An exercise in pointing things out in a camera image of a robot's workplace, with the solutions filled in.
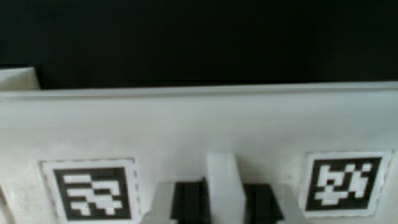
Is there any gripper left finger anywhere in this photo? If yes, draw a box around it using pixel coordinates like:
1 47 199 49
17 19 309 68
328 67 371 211
170 179 209 224

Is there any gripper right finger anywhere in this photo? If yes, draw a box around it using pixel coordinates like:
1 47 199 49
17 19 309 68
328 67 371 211
243 183 284 224

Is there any white door piece with knob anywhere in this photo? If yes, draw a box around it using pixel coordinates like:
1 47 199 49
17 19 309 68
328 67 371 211
0 81 398 224

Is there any white cabinet box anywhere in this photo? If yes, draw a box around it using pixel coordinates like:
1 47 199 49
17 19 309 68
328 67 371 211
0 67 41 91

